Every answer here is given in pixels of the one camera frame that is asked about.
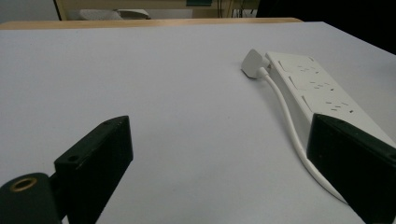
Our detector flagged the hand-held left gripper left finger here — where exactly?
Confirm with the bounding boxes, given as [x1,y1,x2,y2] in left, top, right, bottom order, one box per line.
[53,115,134,224]

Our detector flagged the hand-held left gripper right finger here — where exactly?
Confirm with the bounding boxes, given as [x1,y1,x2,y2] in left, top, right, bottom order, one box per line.
[305,113,396,224]

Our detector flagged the white power cable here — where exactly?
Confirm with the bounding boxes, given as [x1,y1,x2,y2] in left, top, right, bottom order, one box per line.
[257,66,347,203]

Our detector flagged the white power strip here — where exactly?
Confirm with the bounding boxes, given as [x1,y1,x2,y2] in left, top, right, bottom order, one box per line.
[264,50,396,148]

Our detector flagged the white plug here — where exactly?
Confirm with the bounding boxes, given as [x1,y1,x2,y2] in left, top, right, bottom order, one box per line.
[240,48,271,80]

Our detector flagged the grey office chair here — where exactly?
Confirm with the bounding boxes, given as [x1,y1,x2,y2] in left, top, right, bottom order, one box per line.
[78,8,151,21]

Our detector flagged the wooden table edge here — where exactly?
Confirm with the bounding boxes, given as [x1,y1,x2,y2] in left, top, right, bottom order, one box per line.
[0,17,304,31]

